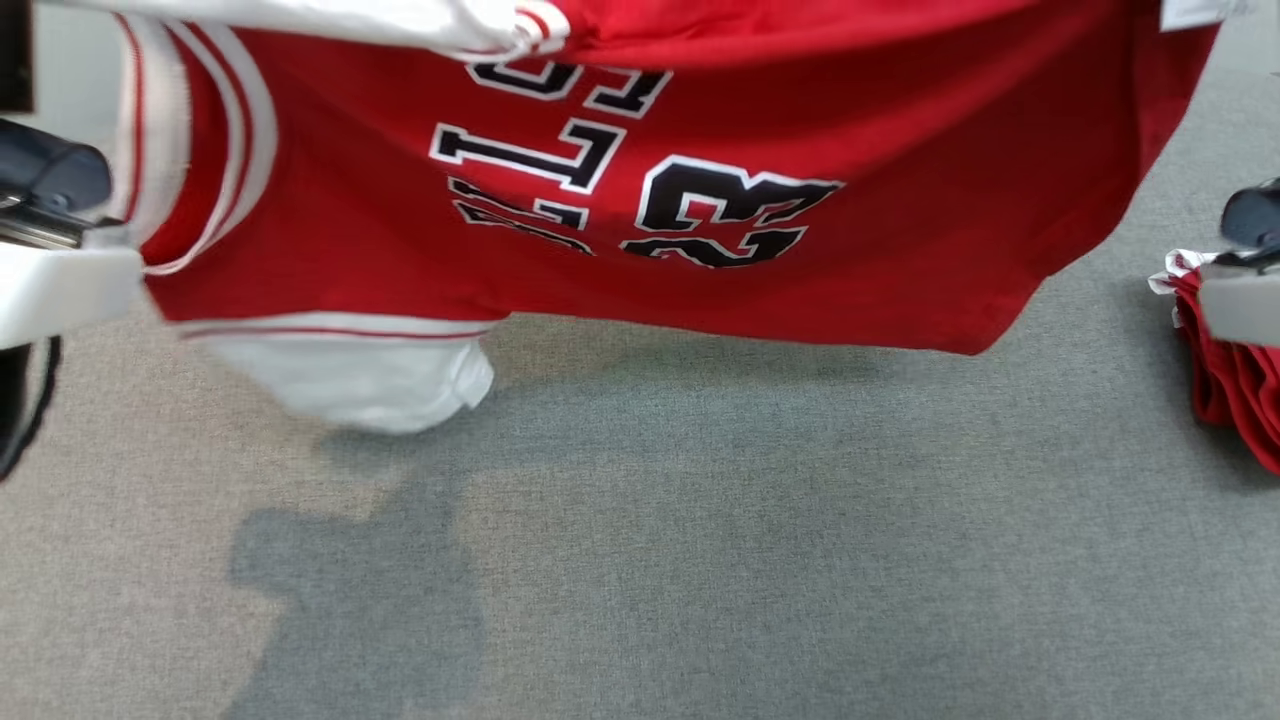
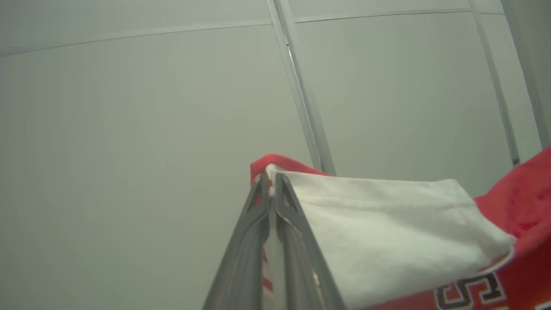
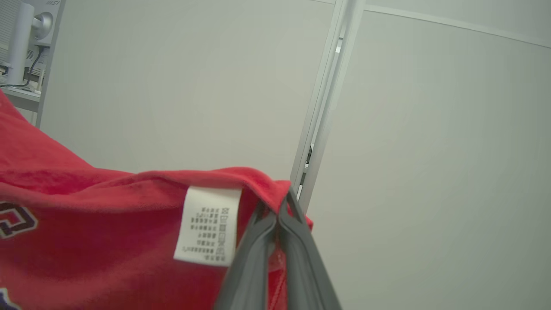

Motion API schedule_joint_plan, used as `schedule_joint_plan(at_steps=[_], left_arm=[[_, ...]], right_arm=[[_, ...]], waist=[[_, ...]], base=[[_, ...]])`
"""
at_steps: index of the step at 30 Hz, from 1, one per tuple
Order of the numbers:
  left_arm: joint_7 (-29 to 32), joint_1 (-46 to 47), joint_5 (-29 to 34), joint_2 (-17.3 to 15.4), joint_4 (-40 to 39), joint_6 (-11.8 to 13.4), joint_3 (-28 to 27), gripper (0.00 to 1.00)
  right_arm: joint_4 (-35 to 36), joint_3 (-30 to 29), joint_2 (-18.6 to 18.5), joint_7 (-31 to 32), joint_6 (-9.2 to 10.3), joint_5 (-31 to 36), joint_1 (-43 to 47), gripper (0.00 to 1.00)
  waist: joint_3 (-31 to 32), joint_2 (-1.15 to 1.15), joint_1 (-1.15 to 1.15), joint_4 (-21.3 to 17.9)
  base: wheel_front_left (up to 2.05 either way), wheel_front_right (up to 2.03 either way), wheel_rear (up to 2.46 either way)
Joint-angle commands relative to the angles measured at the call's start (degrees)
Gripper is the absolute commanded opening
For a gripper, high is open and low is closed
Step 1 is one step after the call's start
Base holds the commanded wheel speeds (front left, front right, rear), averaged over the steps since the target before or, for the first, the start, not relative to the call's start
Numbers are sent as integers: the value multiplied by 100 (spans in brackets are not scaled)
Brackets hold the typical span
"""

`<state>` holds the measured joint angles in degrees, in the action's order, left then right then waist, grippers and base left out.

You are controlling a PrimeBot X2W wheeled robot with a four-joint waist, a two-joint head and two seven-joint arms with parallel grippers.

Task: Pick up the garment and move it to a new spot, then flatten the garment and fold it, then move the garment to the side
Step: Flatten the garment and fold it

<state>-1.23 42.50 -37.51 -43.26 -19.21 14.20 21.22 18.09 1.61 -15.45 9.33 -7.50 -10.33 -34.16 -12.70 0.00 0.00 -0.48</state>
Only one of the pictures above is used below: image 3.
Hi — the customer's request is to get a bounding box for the black monitor cable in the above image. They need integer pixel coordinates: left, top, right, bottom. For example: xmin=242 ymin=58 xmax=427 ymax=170
xmin=0 ymin=45 xmax=44 ymax=89

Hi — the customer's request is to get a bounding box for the red jersey number 23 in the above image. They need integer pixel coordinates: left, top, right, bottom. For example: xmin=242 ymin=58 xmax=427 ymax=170
xmin=0 ymin=88 xmax=314 ymax=310

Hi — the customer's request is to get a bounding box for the grey partition post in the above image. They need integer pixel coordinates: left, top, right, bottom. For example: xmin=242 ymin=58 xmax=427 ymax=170
xmin=289 ymin=0 xmax=367 ymax=214

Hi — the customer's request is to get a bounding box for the light grey desk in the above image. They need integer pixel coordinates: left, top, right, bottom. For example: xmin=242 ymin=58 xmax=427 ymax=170
xmin=0 ymin=86 xmax=44 ymax=128

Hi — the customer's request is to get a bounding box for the grey computer monitor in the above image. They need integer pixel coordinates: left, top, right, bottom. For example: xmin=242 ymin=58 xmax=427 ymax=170
xmin=24 ymin=0 xmax=66 ymax=93

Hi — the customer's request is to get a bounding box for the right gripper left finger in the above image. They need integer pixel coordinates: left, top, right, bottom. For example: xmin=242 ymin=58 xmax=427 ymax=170
xmin=214 ymin=201 xmax=278 ymax=310

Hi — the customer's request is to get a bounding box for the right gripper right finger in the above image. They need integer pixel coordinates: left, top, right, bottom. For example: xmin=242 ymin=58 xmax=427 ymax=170
xmin=277 ymin=187 xmax=343 ymax=310

